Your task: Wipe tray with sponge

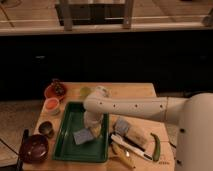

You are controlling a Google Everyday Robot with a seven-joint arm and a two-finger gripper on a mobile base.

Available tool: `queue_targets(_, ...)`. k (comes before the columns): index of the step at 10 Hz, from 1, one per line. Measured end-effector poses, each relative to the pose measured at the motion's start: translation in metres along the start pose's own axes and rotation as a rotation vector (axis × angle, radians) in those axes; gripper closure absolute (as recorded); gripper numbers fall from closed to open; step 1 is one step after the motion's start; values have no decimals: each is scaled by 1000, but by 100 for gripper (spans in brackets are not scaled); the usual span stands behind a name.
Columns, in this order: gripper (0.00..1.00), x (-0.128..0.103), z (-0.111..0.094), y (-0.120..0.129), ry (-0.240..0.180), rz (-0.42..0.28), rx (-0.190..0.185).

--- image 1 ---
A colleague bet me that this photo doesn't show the dark red bowl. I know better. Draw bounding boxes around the dark red bowl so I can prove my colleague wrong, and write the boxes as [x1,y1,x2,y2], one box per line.
[19,134,49,164]

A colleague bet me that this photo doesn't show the wooden chair frame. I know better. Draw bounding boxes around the wooden chair frame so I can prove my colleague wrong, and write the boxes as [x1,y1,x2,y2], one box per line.
[54,0,134,31]

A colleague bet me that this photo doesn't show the grey blue cloth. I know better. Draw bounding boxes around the grey blue cloth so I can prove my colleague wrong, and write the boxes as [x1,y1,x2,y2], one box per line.
[114,117,130,136]

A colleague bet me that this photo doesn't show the yellow banana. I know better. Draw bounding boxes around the yellow banana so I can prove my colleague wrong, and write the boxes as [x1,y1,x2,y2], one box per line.
[111,143,135,169]

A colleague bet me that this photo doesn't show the black utensil handle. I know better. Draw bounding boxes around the black utensil handle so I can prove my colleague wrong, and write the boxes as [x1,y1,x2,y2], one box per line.
[16,129,30,171]

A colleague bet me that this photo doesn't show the green plastic tray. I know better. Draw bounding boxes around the green plastic tray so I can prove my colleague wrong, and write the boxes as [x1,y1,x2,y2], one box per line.
[52,102,109,163]

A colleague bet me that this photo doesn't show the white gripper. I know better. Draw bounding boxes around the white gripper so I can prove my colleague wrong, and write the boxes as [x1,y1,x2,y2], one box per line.
[84,111,102,135]

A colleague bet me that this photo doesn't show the green cup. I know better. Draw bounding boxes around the green cup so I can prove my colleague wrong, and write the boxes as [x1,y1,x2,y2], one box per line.
[79,87,91,99]

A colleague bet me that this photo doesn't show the small metal cup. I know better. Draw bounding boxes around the small metal cup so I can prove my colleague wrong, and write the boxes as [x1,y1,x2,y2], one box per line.
[38,121,54,138]

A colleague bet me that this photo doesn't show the beige sponge block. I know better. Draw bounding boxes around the beige sponge block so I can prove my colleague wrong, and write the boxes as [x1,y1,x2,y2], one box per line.
[126,127,148,150]

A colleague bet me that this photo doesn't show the white cup orange contents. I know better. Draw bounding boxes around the white cup orange contents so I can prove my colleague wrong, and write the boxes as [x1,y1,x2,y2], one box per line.
[44,98,60,115]

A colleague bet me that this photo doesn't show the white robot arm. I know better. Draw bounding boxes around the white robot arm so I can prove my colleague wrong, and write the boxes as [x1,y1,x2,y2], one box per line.
[83,86,213,171]

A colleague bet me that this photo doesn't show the green chili pepper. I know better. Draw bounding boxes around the green chili pepper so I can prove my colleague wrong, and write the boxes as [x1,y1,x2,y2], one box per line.
[151,133,161,162]

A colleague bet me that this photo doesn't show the red bowl with pinecone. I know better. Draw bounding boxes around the red bowl with pinecone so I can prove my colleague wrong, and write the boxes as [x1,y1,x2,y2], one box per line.
[44,79,67,100]

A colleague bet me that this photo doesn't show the blue sponge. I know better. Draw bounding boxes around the blue sponge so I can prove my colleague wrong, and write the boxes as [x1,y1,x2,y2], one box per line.
[73,128,94,145]

